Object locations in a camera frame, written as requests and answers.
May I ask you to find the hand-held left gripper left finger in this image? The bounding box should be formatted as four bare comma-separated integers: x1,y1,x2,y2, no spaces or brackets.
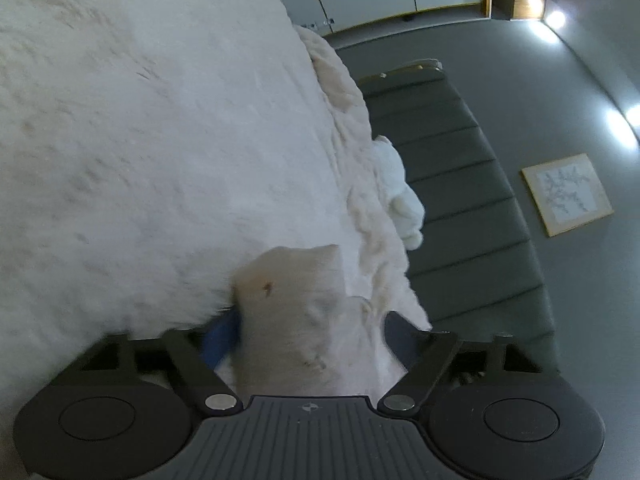
66,307,244,415

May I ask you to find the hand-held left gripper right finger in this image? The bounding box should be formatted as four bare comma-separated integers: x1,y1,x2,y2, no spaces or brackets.
377,310,559,415

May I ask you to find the beige printed pajama top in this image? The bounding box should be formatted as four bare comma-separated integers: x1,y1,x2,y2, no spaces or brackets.
217,244,406,398

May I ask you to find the white plush toy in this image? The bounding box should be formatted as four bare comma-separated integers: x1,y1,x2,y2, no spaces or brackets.
372,135,426,252

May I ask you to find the grey padded headboard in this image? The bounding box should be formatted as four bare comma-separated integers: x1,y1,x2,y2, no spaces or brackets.
350,60,561,376

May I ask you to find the cream plush blanket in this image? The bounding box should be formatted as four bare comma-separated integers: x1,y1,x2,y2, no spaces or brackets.
292,24,433,333

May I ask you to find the white fluffy blanket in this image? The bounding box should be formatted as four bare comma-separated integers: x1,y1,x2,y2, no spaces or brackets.
0,0,381,461

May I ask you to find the framed picture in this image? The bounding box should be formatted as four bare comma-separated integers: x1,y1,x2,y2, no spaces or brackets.
521,153,615,238

